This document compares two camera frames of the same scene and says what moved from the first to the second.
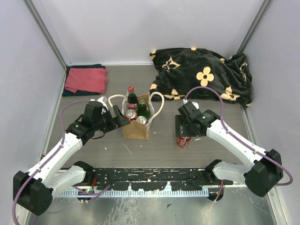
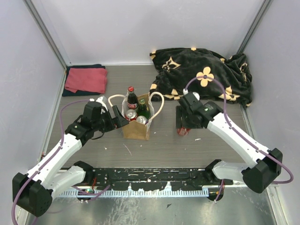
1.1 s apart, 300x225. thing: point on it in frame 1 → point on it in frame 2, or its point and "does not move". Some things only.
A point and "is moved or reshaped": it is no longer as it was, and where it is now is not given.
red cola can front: [182, 142] is moved or reshaped
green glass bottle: [143, 109] does not move
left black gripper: [113, 121] does not move
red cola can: [131, 115] does not move
